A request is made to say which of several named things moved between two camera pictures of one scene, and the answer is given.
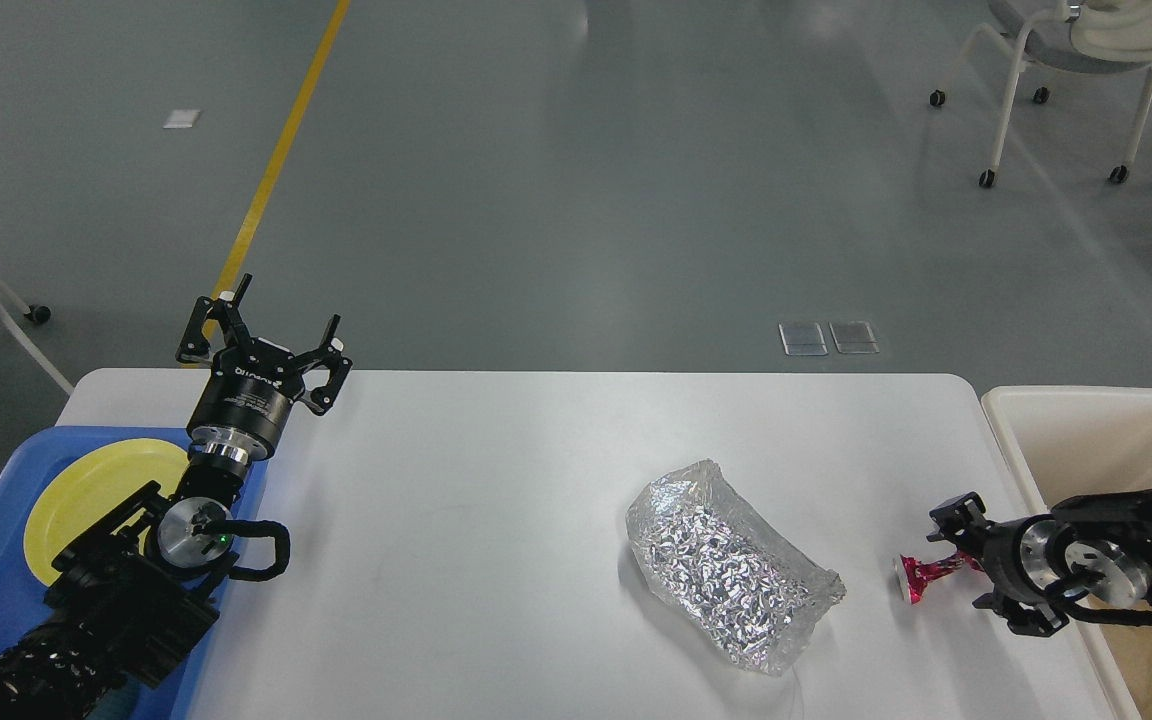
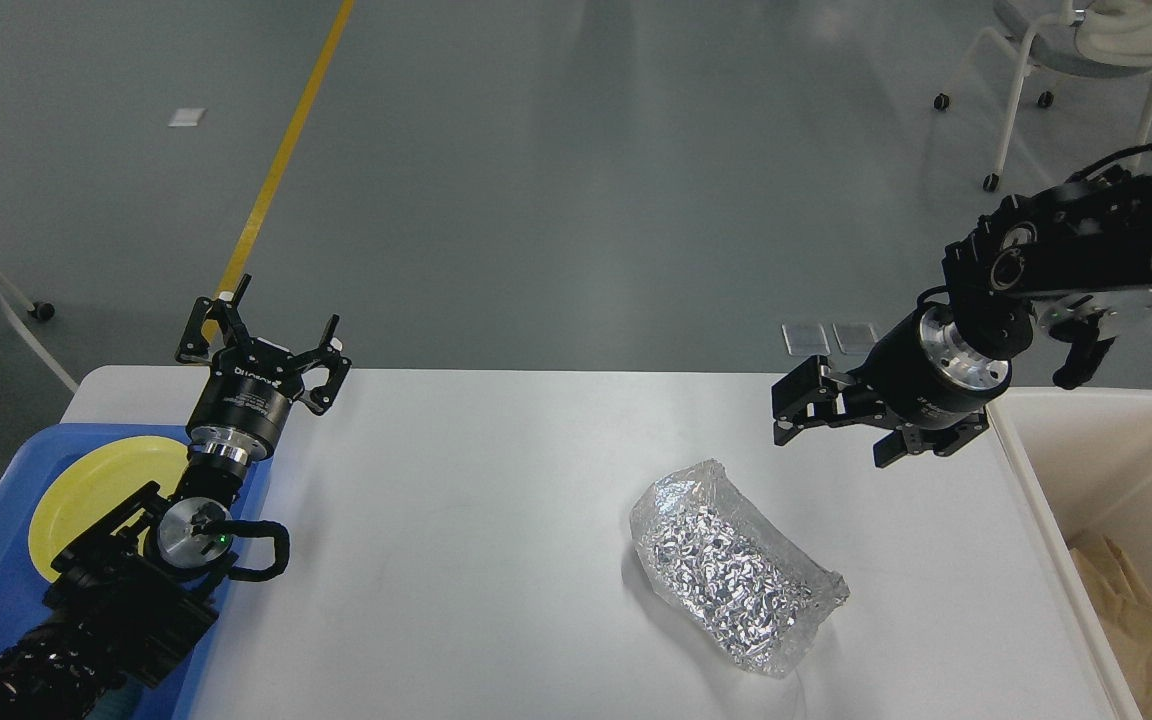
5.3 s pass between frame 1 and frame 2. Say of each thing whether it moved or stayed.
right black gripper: moved
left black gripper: stayed
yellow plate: stayed
